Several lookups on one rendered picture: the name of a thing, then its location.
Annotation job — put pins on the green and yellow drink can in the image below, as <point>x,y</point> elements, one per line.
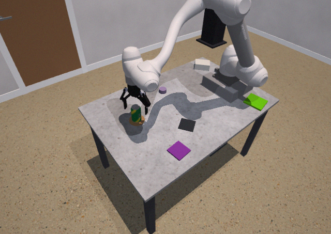
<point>136,113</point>

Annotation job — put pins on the flat green rectangular block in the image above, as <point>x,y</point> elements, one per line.
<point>255,102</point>

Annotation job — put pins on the tan round disc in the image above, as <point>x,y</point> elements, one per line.
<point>137,123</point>

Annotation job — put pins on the purple square block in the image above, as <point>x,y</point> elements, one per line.
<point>178,150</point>

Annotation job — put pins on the dark purple cylinder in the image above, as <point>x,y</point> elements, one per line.
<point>162,90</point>

